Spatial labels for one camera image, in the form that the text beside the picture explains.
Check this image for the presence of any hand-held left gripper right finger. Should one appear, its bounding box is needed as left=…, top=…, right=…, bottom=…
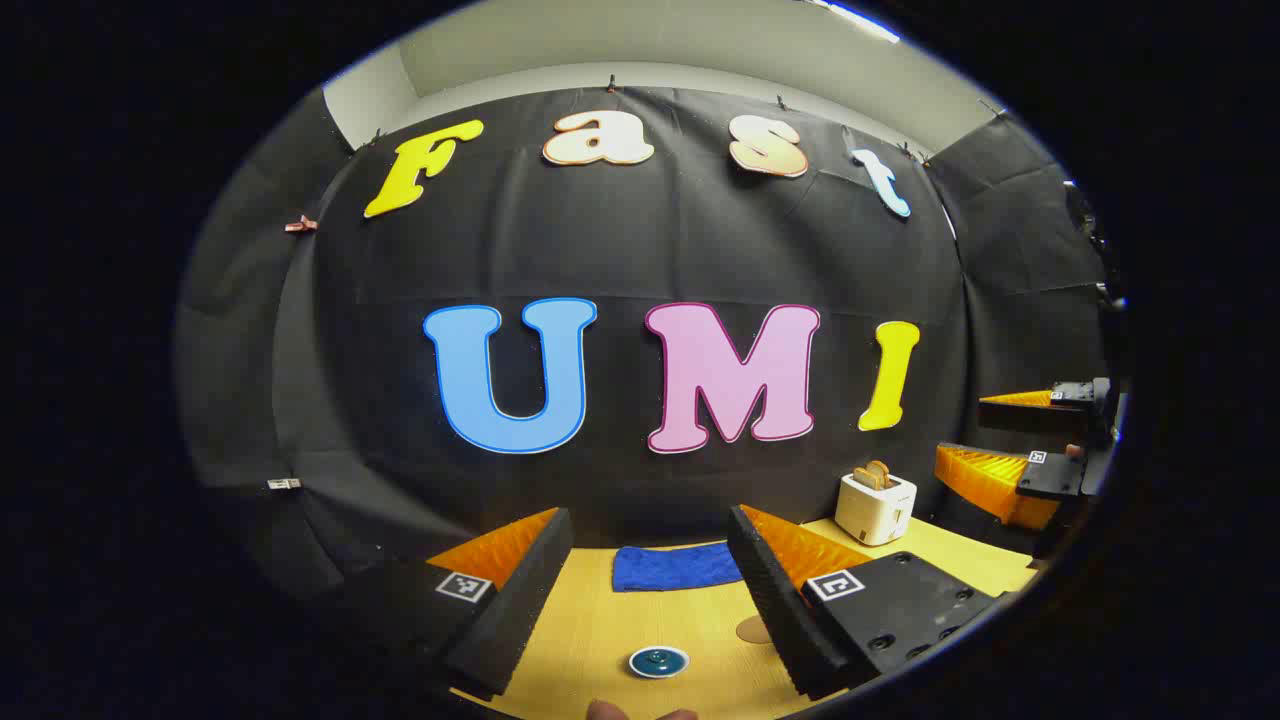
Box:
left=727, top=504, right=1006, bottom=701

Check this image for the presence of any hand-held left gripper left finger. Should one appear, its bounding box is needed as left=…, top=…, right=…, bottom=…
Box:
left=320, top=507, right=576, bottom=703

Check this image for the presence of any black backdrop cloth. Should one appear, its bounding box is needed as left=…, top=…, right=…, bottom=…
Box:
left=175, top=85, right=1126, bottom=601

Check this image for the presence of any blue towel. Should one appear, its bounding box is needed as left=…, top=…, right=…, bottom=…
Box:
left=612, top=542, right=746, bottom=593

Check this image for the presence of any white toaster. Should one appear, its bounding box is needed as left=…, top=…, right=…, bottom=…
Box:
left=835, top=470, right=918, bottom=547

